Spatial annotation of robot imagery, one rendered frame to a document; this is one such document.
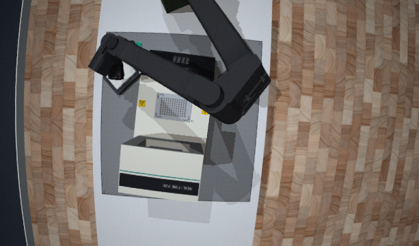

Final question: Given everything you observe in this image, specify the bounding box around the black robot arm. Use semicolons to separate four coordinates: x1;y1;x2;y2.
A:
88;0;271;124

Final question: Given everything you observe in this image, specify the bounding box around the white thermal cycler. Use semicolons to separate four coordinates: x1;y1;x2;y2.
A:
118;50;215;202

